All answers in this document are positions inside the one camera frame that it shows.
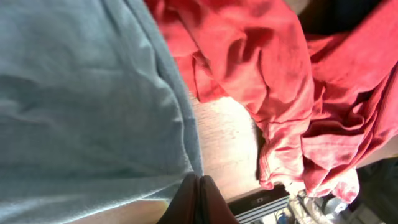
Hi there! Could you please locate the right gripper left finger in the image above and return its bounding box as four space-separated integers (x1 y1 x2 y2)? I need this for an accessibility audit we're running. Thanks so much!
157 174 199 224

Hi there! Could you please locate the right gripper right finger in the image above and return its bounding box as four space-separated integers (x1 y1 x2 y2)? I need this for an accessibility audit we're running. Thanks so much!
200 175 239 224

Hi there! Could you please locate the grey t-shirt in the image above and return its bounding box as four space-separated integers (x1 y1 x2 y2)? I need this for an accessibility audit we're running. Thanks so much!
1 0 203 223

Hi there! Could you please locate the red printed t-shirt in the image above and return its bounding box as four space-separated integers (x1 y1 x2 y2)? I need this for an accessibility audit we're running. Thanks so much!
146 0 397 203

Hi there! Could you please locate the dark navy garment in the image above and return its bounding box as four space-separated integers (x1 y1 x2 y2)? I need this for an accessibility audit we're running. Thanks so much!
298 0 381 35

